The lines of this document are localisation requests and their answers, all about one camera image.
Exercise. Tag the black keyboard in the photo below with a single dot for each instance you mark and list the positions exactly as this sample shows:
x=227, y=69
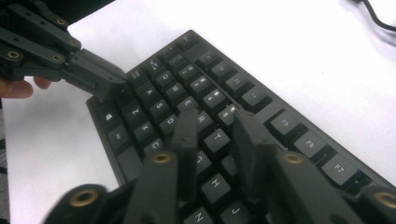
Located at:
x=218, y=73

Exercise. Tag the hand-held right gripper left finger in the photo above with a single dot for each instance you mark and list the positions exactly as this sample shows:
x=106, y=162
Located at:
x=185, y=149

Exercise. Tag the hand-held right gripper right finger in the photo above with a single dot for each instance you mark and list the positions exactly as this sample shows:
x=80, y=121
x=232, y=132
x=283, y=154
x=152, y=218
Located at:
x=252, y=149

